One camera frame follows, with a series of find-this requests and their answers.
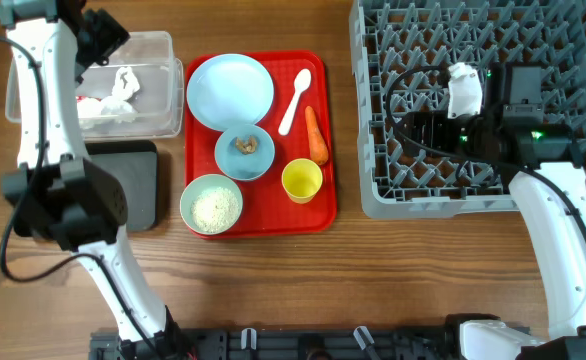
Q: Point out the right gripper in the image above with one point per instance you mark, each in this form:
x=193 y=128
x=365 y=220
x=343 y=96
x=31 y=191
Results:
x=434 y=122

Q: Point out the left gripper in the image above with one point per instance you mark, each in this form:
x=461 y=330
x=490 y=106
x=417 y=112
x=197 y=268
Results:
x=114 y=35

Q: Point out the white tissue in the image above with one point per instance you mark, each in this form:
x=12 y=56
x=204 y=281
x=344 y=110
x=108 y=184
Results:
x=107 y=93

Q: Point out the orange carrot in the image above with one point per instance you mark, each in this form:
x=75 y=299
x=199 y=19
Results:
x=318 y=149

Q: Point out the yellow plastic cup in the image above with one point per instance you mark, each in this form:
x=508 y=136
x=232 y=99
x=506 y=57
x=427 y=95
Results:
x=301 y=179

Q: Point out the brown walnut food scrap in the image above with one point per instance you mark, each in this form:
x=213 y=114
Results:
x=246 y=146

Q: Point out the small light blue bowl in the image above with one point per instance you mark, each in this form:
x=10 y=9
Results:
x=242 y=167

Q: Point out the green bowl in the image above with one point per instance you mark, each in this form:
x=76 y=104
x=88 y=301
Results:
x=197 y=187

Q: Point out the white rice grains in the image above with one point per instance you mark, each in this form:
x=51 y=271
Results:
x=215 y=210

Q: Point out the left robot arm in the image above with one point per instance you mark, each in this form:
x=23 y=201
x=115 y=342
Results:
x=57 y=192

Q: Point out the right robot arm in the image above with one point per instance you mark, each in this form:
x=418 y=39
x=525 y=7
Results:
x=498 y=119

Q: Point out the clear plastic waste bin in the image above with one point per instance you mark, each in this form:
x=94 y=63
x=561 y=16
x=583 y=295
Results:
x=159 y=102

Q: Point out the black food waste tray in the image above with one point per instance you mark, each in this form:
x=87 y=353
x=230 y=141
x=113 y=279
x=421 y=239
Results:
x=135 y=165

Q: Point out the grey dishwasher rack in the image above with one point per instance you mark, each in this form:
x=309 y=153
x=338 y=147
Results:
x=397 y=48

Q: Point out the white plastic spoon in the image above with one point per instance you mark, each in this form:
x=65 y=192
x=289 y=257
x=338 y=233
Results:
x=302 y=82

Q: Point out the large light blue plate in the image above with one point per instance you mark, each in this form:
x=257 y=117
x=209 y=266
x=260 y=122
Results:
x=229 y=90

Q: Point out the red serving tray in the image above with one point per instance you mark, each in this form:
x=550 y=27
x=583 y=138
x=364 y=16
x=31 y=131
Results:
x=267 y=209

